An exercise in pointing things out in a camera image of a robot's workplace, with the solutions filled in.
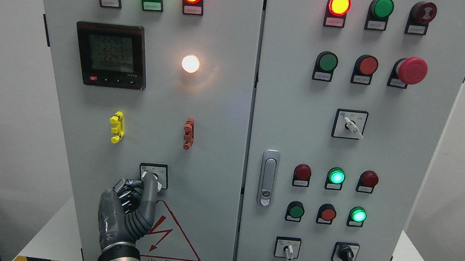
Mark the red push button lower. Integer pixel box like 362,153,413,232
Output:
316,203,336,225

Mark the white lever selector switch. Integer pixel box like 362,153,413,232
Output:
139,163,169,190

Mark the green push button lower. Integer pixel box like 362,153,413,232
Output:
284,201,305,222

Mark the green lit button lower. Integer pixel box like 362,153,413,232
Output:
346,206,367,228

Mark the red push button upper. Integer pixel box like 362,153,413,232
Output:
350,54,379,85

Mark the yellow plastic clip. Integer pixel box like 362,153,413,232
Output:
109,111,125,144

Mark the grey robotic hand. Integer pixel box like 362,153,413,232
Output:
98,172,160,252

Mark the grey right cabinet door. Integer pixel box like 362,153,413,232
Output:
236,0,465,261

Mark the grey left cabinet door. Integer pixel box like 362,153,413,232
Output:
44,0,264,261

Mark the dark red indicator right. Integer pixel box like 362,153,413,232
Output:
355,170,379,194

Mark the red lit indicator right door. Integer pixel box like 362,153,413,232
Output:
323,0,352,28

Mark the white lever switch lower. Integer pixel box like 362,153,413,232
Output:
274,236,302,261

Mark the black digital power meter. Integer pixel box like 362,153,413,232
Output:
77,21,147,90

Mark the red electrical hazard sign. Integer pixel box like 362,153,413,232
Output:
136,200,201,261

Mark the dark red indicator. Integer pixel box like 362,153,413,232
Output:
355,170,379,194
292,163,312,188

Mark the green push button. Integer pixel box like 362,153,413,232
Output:
284,201,305,222
311,51,339,82

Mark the silver door lock handle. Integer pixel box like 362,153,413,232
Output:
257,149,280,207

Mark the dark red indicator left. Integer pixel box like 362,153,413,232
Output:
292,163,312,188

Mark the grey cabinet door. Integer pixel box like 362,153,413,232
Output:
236,0,465,261
44,0,264,261

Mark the green lit indicator middle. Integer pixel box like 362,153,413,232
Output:
324,167,345,191

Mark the clear small lamp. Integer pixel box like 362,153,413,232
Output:
181,54,200,74

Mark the green push button upper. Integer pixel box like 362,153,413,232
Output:
311,51,339,82

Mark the red push button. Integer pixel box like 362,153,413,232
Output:
316,203,336,225
350,54,379,85

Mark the red plastic clip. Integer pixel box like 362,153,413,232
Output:
183,118,195,150

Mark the black knob selector switch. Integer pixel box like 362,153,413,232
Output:
331,241,360,261

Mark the white lever switch upper right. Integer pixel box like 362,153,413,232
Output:
331,108,369,140

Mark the green unlit indicator top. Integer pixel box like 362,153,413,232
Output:
364,0,395,32

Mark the dark red buzzer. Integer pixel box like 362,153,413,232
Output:
404,1,437,36

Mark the red emergency stop button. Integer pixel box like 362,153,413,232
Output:
387,57,428,89

